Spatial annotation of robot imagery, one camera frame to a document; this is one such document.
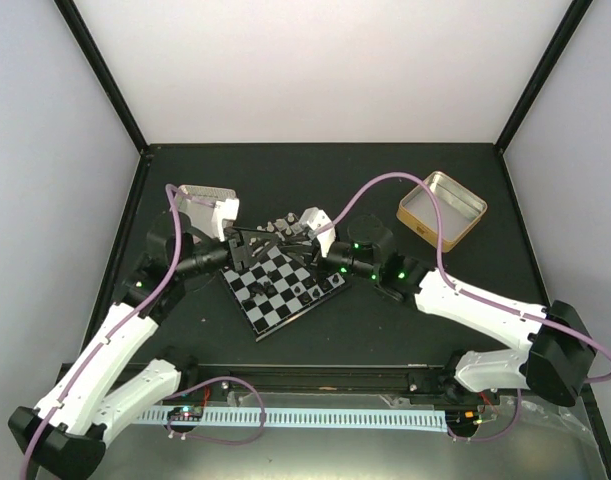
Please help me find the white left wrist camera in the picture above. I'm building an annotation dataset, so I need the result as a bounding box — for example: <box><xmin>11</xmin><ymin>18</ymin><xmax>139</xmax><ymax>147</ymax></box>
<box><xmin>204</xmin><ymin>198</ymin><xmax>240</xmax><ymax>242</ymax></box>

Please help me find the black frame post right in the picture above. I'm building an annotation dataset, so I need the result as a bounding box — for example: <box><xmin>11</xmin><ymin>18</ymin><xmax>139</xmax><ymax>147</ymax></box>
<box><xmin>494</xmin><ymin>0</ymin><xmax>593</xmax><ymax>154</ymax></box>

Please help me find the white slotted cable duct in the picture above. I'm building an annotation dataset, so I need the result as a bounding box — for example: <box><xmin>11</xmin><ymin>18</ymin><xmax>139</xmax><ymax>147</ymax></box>
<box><xmin>134</xmin><ymin>405</ymin><xmax>447</xmax><ymax>433</ymax></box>

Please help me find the black frame post left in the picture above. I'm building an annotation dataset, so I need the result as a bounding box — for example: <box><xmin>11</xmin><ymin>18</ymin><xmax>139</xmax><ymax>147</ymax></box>
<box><xmin>54</xmin><ymin>0</ymin><xmax>149</xmax><ymax>154</ymax></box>

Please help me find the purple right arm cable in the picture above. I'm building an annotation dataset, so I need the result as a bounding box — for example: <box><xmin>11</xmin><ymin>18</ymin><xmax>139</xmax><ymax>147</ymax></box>
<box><xmin>309</xmin><ymin>172</ymin><xmax>611</xmax><ymax>446</ymax></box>

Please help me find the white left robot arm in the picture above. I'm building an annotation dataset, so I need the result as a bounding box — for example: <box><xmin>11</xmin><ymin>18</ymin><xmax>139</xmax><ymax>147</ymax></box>
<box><xmin>8</xmin><ymin>212</ymin><xmax>254</xmax><ymax>479</ymax></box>

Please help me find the black frame post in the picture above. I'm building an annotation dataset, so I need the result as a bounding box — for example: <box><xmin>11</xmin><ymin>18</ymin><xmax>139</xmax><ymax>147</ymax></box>
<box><xmin>494</xmin><ymin>0</ymin><xmax>593</xmax><ymax>154</ymax></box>
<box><xmin>54</xmin><ymin>0</ymin><xmax>149</xmax><ymax>154</ymax></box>

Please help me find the black and white chessboard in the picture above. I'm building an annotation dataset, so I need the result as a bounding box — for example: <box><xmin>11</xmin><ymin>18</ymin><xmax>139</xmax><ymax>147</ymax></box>
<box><xmin>221</xmin><ymin>212</ymin><xmax>349</xmax><ymax>341</ymax></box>

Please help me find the pink metal tin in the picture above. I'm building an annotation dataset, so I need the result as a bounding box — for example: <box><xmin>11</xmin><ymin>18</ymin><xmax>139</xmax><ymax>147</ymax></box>
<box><xmin>177</xmin><ymin>185</ymin><xmax>240</xmax><ymax>223</ymax></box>

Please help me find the gold metal tin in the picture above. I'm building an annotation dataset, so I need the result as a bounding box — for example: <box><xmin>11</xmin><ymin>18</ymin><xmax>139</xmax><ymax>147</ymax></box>
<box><xmin>396</xmin><ymin>171</ymin><xmax>488</xmax><ymax>253</ymax></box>

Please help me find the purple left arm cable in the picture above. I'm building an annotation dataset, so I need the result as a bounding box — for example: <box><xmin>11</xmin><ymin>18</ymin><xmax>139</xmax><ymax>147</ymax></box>
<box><xmin>20</xmin><ymin>183</ymin><xmax>266</xmax><ymax>480</ymax></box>

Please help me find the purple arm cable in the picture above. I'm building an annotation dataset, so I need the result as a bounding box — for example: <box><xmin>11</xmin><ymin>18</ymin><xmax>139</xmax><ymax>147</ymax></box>
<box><xmin>309</xmin><ymin>172</ymin><xmax>611</xmax><ymax>446</ymax></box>
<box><xmin>20</xmin><ymin>183</ymin><xmax>266</xmax><ymax>480</ymax></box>

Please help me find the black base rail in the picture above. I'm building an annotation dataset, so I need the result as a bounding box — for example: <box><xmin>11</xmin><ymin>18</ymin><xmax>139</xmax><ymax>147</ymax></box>
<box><xmin>59</xmin><ymin>362</ymin><xmax>591</xmax><ymax>406</ymax></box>

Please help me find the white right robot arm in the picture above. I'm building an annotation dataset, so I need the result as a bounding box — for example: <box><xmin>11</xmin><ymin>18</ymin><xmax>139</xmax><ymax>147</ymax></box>
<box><xmin>299</xmin><ymin>208</ymin><xmax>597</xmax><ymax>407</ymax></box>

